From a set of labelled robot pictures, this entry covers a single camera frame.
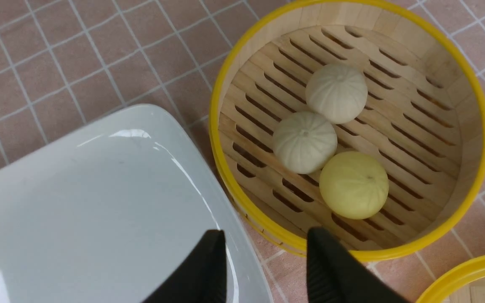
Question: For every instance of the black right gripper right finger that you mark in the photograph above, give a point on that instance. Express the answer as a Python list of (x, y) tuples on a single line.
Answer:
[(333, 275)]

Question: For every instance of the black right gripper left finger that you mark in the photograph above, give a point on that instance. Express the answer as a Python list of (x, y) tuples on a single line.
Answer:
[(201, 277)]

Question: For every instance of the yellow steamed bun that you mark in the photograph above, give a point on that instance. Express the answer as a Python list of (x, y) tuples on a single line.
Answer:
[(354, 185)]

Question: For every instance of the white steamed bun front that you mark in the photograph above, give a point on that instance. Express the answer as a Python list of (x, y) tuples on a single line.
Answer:
[(303, 142)]

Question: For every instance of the white steamed bun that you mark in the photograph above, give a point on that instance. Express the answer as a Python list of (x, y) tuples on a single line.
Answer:
[(338, 92), (303, 142)]

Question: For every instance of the white square plate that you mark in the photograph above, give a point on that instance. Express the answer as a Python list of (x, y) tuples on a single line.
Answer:
[(108, 212)]

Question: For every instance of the woven bamboo steamer lid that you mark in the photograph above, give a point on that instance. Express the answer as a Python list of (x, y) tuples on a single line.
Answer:
[(465, 283)]

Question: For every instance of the bamboo steamer basket yellow rim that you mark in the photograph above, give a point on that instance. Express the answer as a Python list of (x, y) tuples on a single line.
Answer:
[(424, 122)]

